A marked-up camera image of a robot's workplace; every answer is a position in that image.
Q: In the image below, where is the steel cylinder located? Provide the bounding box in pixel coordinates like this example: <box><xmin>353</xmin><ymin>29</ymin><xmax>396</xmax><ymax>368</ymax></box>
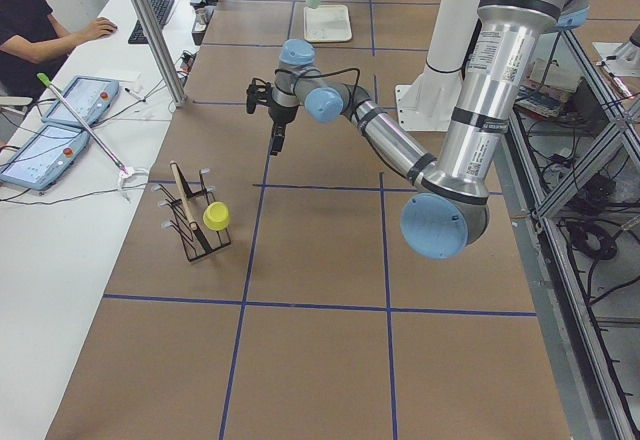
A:
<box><xmin>193</xmin><ymin>8</ymin><xmax>207</xmax><ymax>32</ymax></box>

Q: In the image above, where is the yellow cup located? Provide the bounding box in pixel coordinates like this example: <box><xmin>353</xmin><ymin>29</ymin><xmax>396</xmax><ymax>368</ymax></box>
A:
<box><xmin>202</xmin><ymin>201</ymin><xmax>230</xmax><ymax>232</ymax></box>

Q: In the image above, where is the black keyboard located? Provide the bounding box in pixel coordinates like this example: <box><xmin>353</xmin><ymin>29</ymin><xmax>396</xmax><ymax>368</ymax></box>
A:
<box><xmin>127</xmin><ymin>0</ymin><xmax>176</xmax><ymax>45</ymax></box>

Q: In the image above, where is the white bear tray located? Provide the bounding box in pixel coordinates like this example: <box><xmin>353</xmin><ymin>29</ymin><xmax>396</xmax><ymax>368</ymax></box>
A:
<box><xmin>303</xmin><ymin>4</ymin><xmax>352</xmax><ymax>43</ymax></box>

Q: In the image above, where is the seated person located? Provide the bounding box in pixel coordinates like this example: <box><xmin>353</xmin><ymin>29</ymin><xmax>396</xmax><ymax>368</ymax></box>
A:
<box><xmin>1</xmin><ymin>0</ymin><xmax>117</xmax><ymax>100</ymax></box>

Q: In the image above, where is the black marker pen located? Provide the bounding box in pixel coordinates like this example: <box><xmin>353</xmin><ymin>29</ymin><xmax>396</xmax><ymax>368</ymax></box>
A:
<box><xmin>124</xmin><ymin>87</ymin><xmax>146</xmax><ymax>103</ymax></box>

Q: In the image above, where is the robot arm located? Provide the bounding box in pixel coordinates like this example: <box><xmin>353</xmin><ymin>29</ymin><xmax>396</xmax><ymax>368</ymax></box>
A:
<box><xmin>246</xmin><ymin>0</ymin><xmax>589</xmax><ymax>259</ymax></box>

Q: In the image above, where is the lower teach pendant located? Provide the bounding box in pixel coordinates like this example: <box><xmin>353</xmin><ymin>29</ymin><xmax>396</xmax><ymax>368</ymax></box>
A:
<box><xmin>1</xmin><ymin>124</ymin><xmax>89</xmax><ymax>191</ymax></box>

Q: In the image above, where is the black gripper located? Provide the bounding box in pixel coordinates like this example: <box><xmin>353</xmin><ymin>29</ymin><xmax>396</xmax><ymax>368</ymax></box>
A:
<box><xmin>268</xmin><ymin>87</ymin><xmax>299</xmax><ymax>156</ymax></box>

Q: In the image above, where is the metal rod with green tip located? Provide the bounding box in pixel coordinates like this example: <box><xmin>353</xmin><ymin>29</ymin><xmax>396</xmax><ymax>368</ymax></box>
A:
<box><xmin>37</xmin><ymin>73</ymin><xmax>149</xmax><ymax>203</ymax></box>

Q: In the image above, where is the magazine stack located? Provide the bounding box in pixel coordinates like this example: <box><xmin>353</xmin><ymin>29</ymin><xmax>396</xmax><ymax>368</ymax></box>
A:
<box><xmin>515</xmin><ymin>58</ymin><xmax>582</xmax><ymax>118</ymax></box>

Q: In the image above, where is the black wire cup rack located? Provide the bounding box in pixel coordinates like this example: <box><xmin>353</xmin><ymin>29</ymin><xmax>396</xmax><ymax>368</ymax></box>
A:
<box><xmin>152</xmin><ymin>161</ymin><xmax>232</xmax><ymax>263</ymax></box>

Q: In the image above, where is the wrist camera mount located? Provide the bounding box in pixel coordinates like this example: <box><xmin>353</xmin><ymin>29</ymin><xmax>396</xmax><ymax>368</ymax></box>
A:
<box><xmin>245</xmin><ymin>77</ymin><xmax>273</xmax><ymax>114</ymax></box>

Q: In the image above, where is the aluminium frame post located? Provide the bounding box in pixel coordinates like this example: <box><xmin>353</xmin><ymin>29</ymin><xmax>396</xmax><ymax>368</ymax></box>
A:
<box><xmin>131</xmin><ymin>0</ymin><xmax>187</xmax><ymax>108</ymax></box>

